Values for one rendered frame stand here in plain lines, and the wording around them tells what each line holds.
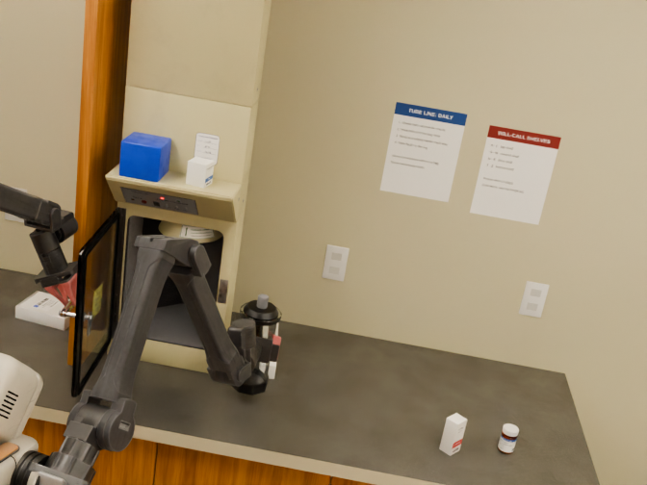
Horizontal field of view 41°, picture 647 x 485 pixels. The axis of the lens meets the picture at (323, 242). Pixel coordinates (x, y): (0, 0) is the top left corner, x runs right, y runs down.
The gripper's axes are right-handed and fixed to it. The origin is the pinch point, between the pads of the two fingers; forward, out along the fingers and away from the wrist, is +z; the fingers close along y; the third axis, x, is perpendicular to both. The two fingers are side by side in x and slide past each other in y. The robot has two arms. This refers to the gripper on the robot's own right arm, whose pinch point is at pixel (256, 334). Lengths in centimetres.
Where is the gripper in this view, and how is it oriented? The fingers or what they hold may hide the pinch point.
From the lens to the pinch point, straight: 228.5
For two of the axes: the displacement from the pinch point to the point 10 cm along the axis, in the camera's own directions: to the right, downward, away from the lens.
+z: 1.0, -2.7, 9.6
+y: -9.8, -2.1, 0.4
